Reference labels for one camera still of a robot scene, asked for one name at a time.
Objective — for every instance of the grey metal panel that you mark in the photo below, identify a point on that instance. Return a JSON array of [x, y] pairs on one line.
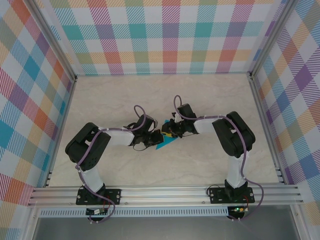
[[162, 230]]

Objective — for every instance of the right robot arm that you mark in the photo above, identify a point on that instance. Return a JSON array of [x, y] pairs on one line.
[[235, 135]]

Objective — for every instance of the aluminium frame leg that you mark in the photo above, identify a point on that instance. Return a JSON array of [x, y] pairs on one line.
[[297, 223], [30, 225]]

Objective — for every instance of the aluminium table side rail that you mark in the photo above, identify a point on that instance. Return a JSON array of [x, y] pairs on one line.
[[262, 112], [62, 130]]

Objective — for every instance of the long aluminium base rail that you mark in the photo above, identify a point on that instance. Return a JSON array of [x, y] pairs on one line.
[[162, 196]]

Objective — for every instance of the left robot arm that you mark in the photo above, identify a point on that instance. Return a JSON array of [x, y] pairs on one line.
[[87, 147]]

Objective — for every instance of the blue square paper sheet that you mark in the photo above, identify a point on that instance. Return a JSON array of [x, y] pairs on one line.
[[165, 144]]

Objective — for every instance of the aluminium frame post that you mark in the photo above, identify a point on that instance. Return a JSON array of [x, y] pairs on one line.
[[272, 37], [52, 41]]

